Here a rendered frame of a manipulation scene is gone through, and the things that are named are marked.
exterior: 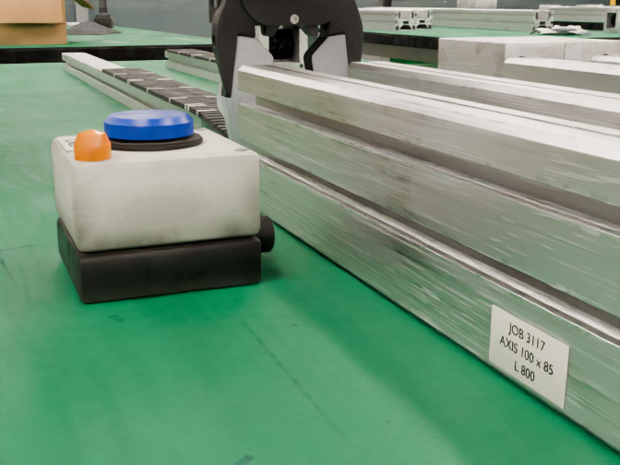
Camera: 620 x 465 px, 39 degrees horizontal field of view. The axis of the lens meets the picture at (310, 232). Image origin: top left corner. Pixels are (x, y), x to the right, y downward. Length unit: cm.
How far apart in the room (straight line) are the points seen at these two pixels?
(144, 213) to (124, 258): 2
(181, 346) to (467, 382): 10
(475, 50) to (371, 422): 42
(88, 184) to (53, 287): 6
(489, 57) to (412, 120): 31
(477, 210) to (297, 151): 17
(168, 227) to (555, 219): 17
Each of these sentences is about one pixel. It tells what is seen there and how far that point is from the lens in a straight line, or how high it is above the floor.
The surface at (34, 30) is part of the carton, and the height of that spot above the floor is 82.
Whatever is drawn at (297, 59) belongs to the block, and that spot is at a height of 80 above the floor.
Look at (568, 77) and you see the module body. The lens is 57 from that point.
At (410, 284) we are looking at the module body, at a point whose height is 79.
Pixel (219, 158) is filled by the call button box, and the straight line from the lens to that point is 38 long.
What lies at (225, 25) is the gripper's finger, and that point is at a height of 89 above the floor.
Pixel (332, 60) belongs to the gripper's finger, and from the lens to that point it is 60.
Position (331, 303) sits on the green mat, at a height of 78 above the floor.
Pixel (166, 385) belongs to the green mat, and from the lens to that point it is 30.
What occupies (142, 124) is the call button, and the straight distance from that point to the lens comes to 39.
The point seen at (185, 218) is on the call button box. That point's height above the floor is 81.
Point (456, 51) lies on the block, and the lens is 68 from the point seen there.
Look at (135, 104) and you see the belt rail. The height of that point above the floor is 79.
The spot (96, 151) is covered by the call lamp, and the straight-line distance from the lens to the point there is 37.
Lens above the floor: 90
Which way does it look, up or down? 15 degrees down
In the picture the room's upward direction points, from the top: straight up
